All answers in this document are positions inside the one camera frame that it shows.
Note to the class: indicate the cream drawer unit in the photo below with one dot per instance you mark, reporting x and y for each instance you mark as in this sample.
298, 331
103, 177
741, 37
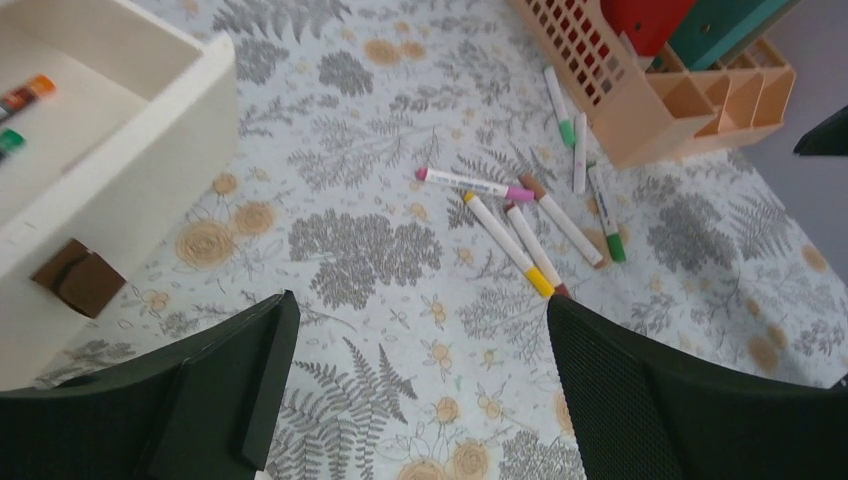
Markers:
143, 118

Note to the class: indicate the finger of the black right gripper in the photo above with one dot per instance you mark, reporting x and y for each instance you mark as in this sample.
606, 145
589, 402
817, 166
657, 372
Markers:
829, 138

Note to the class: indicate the green clear pen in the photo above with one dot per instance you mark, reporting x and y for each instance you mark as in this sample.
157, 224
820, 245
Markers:
10, 143

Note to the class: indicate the peach plastic file organizer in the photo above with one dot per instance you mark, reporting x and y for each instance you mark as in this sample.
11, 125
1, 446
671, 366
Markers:
643, 116

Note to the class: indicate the light green capped marker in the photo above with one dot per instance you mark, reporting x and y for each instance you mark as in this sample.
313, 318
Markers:
563, 118

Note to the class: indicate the plain white marker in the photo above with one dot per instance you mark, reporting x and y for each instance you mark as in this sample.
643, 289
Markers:
580, 153

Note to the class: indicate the yellow capped white marker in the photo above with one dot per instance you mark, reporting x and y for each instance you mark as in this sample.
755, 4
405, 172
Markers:
501, 236

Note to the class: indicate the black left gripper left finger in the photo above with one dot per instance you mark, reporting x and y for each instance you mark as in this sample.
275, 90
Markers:
204, 407

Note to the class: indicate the green capped white marker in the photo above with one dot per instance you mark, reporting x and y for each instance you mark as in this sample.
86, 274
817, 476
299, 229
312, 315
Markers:
607, 213

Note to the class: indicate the orange clear pen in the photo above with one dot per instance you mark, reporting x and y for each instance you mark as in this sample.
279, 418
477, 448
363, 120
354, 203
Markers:
17, 100

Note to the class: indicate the pink capped white marker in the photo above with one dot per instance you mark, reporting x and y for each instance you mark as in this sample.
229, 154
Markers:
513, 193

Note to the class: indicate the dark red capped white marker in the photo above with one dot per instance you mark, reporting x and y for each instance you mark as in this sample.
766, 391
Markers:
535, 249

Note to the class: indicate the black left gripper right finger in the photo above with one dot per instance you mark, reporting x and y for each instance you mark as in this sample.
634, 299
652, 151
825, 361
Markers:
643, 410

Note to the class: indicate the red file folder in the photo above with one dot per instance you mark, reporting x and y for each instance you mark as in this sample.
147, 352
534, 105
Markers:
648, 24

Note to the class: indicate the teal file folder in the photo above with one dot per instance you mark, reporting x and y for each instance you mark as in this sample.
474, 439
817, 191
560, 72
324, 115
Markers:
712, 28

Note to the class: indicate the brown capped white marker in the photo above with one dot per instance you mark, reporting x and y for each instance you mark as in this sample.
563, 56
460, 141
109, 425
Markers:
587, 249

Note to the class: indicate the floral desk mat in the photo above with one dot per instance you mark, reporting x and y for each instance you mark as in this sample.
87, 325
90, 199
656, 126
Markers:
423, 352

